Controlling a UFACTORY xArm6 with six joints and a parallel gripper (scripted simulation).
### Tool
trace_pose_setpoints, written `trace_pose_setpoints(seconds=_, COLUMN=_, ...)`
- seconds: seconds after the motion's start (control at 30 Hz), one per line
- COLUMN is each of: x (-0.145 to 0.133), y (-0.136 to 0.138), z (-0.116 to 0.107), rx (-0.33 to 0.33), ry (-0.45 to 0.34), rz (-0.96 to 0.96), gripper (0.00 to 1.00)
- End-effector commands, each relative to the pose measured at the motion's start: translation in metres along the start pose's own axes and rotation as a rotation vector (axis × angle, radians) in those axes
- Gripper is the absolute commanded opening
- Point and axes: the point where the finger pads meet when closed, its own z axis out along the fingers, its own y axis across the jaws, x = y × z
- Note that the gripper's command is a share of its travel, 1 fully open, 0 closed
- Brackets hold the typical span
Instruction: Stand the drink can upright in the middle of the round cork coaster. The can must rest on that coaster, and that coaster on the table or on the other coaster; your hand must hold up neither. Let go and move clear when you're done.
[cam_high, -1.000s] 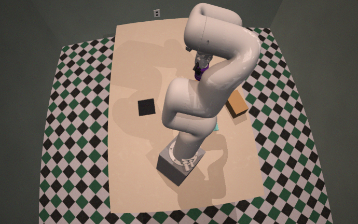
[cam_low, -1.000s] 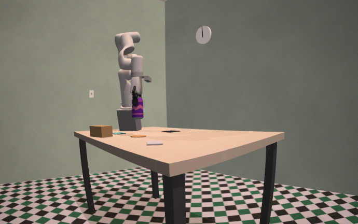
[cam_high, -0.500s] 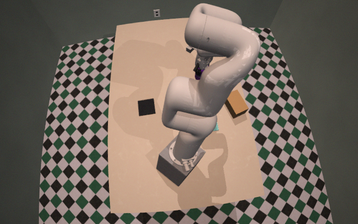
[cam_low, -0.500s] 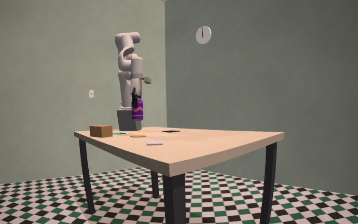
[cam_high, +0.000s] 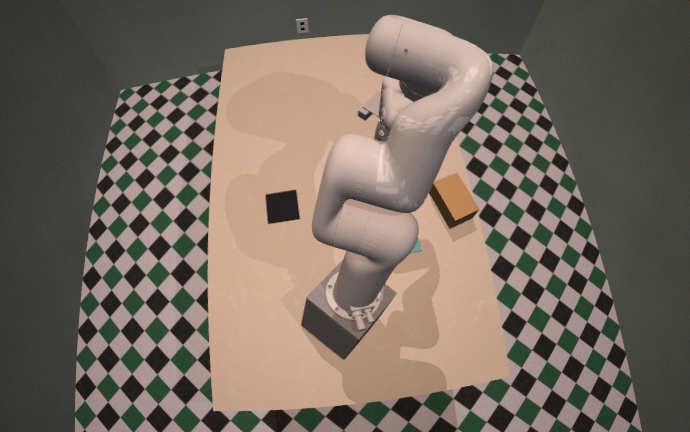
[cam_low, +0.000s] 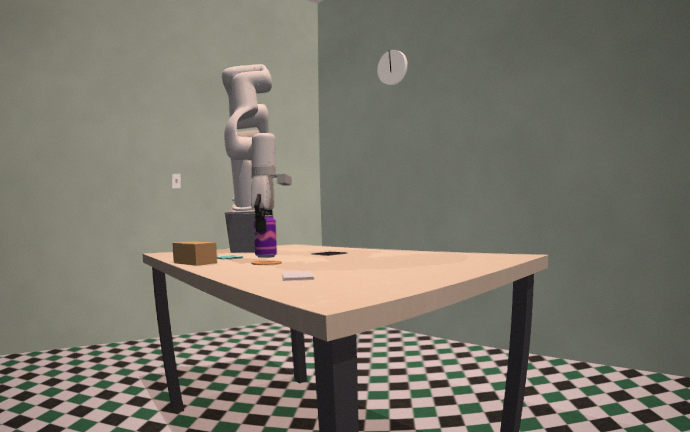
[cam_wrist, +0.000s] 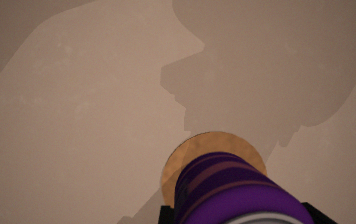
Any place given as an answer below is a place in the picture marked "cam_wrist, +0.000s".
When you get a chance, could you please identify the tan round disc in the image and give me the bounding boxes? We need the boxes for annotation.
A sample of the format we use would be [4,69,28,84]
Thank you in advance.
[161,131,268,208]

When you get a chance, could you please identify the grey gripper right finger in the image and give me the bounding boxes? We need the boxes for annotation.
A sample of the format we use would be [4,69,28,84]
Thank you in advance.
[302,202,338,224]

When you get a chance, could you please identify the purple drink can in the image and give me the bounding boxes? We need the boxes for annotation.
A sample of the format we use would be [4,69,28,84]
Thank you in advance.
[174,152,314,224]

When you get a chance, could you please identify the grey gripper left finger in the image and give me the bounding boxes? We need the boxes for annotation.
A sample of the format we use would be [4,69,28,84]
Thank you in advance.
[158,205,174,224]

